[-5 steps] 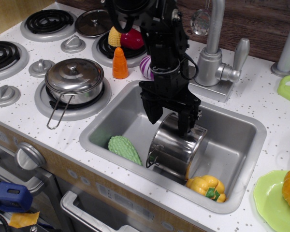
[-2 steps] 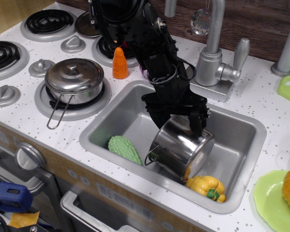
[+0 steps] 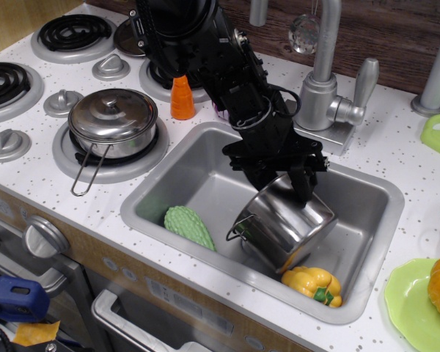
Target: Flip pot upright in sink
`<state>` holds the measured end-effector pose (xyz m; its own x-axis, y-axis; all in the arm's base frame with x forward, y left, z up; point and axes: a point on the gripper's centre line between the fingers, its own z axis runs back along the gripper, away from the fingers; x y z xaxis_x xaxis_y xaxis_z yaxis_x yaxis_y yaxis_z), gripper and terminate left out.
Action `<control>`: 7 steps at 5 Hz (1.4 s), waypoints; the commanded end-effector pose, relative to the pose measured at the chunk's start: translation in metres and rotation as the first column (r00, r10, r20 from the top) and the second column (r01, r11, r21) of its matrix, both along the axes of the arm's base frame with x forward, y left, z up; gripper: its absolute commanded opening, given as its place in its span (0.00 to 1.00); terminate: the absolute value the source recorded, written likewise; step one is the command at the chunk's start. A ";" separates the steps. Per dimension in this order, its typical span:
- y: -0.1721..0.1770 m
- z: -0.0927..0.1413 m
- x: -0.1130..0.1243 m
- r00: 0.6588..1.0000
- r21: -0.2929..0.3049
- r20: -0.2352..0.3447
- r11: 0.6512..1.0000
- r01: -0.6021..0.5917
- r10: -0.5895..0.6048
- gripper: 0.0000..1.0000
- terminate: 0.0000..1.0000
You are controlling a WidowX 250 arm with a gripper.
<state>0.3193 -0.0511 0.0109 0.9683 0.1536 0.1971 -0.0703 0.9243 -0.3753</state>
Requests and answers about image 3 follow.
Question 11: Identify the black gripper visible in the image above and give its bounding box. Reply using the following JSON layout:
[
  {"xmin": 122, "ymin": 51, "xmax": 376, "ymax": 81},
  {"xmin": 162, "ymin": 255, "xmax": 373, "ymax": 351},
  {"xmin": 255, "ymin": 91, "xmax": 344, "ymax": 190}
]
[{"xmin": 222, "ymin": 109, "xmax": 329, "ymax": 203}]

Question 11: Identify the stainless steel pot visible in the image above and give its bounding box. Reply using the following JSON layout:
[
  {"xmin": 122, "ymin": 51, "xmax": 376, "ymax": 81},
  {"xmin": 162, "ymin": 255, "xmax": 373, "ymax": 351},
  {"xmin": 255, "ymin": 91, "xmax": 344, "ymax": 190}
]
[{"xmin": 226, "ymin": 174, "xmax": 337, "ymax": 274}]

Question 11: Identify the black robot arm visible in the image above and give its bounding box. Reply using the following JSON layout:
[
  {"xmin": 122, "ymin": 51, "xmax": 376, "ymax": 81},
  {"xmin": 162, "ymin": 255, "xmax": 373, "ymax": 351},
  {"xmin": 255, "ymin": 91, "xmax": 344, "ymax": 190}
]
[{"xmin": 130, "ymin": 1, "xmax": 327, "ymax": 204}]

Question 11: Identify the silver toy sink basin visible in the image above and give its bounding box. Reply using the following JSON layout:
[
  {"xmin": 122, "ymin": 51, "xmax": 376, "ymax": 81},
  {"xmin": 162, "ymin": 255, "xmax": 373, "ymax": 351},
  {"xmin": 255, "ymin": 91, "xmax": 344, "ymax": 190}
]
[{"xmin": 121, "ymin": 122, "xmax": 404, "ymax": 324}]

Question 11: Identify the steel pot lid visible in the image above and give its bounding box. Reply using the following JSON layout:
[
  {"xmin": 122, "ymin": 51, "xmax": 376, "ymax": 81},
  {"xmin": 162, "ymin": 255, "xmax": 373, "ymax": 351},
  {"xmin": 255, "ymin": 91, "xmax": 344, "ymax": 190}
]
[{"xmin": 114, "ymin": 19, "xmax": 145, "ymax": 57}]

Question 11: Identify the silver toy faucet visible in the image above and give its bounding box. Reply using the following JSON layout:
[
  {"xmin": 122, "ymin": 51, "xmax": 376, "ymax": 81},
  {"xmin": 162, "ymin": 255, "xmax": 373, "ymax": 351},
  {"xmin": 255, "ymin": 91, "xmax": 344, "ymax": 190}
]
[{"xmin": 293, "ymin": 0, "xmax": 379, "ymax": 155}]

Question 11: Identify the purple striped toy onion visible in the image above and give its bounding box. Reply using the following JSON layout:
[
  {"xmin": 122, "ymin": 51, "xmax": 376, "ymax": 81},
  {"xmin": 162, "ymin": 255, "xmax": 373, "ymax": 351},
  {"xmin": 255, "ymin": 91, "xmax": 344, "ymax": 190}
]
[{"xmin": 212, "ymin": 102, "xmax": 230, "ymax": 120}]

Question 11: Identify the green toy bitter gourd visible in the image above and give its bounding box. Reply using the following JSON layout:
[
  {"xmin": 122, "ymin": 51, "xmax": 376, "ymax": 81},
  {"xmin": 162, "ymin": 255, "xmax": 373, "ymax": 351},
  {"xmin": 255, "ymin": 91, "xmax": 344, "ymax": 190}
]
[{"xmin": 164, "ymin": 205, "xmax": 216, "ymax": 251}]

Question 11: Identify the yellow toy bell pepper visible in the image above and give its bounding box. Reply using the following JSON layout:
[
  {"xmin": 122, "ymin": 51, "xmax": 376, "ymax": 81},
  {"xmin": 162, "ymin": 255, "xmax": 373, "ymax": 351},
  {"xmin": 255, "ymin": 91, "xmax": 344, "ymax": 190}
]
[{"xmin": 281, "ymin": 266, "xmax": 342, "ymax": 308}]

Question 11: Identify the orange toy carrot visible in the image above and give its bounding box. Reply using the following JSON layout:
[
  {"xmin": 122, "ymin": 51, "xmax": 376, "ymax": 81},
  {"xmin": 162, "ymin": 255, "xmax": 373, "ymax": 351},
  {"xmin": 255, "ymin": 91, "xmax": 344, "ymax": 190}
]
[{"xmin": 170, "ymin": 76, "xmax": 196, "ymax": 120}]

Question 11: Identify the hanging steel strainer spoon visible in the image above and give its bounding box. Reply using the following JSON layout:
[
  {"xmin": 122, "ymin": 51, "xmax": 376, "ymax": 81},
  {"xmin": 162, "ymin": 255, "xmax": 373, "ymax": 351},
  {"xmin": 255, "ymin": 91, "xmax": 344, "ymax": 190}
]
[{"xmin": 288, "ymin": 1, "xmax": 320, "ymax": 55}]

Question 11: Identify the front burner under saucepan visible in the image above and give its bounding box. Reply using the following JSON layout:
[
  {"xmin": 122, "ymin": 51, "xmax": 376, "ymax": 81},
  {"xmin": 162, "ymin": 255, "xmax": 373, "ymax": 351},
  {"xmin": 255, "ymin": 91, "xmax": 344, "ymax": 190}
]
[{"xmin": 52, "ymin": 118, "xmax": 169, "ymax": 184}]

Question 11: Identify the back right black burner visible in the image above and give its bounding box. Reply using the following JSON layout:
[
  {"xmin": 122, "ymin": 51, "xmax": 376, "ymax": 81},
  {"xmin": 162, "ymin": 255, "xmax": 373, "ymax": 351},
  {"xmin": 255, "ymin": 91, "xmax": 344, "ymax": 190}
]
[{"xmin": 139, "ymin": 59, "xmax": 210, "ymax": 103}]

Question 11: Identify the black burner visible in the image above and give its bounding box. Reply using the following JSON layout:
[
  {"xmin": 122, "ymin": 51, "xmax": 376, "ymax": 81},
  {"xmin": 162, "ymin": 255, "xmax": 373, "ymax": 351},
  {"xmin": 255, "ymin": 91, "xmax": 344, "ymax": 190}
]
[
  {"xmin": 0, "ymin": 62, "xmax": 44, "ymax": 122},
  {"xmin": 31, "ymin": 14, "xmax": 117, "ymax": 65},
  {"xmin": 139, "ymin": 59, "xmax": 210, "ymax": 103}
]

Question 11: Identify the steel saucepan with lid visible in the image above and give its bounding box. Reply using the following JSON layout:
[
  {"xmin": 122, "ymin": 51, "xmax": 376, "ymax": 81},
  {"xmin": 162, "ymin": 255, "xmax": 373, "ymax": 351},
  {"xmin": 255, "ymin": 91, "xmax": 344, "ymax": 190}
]
[{"xmin": 67, "ymin": 89, "xmax": 158, "ymax": 186}]

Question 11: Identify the silver stove knob back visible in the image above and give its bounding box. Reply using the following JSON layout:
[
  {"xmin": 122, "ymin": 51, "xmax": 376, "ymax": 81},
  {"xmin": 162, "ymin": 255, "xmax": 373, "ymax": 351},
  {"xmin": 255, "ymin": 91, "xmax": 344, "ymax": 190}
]
[{"xmin": 92, "ymin": 54, "xmax": 131, "ymax": 81}]

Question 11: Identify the silver stove knob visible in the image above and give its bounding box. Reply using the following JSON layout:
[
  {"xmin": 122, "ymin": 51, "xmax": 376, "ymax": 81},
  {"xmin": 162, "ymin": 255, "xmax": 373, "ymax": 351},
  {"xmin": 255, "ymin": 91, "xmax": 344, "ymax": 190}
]
[
  {"xmin": 0, "ymin": 129, "xmax": 32, "ymax": 162},
  {"xmin": 43, "ymin": 89, "xmax": 83, "ymax": 118},
  {"xmin": 92, "ymin": 54, "xmax": 131, "ymax": 81}
]

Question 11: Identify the light green plate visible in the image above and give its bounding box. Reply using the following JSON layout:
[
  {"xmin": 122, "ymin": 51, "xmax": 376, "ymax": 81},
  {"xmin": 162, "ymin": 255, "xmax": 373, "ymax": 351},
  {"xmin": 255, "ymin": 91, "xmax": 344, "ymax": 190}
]
[{"xmin": 384, "ymin": 259, "xmax": 440, "ymax": 351}]

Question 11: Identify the silver stove knob middle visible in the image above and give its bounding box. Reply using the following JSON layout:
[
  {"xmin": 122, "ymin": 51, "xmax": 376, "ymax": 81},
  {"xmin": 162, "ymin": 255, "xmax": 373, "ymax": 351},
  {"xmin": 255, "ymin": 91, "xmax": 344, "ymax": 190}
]
[{"xmin": 43, "ymin": 89, "xmax": 83, "ymax": 118}]

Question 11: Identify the silver oven knob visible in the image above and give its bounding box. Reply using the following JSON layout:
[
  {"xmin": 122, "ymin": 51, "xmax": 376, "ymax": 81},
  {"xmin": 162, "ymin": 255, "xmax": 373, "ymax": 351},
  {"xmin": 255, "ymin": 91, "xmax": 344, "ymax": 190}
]
[{"xmin": 22, "ymin": 215, "xmax": 70, "ymax": 259}]

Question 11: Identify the back left black burner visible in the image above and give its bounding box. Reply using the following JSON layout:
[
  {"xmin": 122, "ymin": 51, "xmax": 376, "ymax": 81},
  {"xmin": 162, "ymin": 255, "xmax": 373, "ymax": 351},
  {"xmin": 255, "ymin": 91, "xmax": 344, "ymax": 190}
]
[{"xmin": 31, "ymin": 14, "xmax": 117, "ymax": 65}]

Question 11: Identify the silver stove knob front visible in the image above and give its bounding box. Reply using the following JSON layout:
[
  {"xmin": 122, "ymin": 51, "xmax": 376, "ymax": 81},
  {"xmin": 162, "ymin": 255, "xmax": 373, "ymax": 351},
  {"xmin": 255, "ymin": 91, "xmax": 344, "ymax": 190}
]
[{"xmin": 0, "ymin": 129, "xmax": 32, "ymax": 162}]

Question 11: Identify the far left black burner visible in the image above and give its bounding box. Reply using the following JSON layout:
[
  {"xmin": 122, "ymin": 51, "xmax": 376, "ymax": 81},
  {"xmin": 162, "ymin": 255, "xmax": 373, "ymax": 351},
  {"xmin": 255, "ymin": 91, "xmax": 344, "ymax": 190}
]
[{"xmin": 0, "ymin": 62, "xmax": 44, "ymax": 122}]

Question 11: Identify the blue clamp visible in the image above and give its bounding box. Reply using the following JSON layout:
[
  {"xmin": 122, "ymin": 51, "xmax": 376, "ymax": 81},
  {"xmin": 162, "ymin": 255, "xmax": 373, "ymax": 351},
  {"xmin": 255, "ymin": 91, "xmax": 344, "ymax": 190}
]
[{"xmin": 0, "ymin": 276, "xmax": 50, "ymax": 323}]

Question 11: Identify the orange tape piece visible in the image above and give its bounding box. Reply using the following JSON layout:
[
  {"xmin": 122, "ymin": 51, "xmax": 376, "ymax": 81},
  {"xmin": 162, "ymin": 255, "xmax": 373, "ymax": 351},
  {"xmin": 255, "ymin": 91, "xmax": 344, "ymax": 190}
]
[{"xmin": 12, "ymin": 321, "xmax": 60, "ymax": 347}]

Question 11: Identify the silver oven door handle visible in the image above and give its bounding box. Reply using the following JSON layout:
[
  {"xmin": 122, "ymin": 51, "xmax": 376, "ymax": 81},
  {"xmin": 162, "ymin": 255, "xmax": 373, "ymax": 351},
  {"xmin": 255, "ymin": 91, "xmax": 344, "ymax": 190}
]
[{"xmin": 91, "ymin": 289, "xmax": 222, "ymax": 351}]

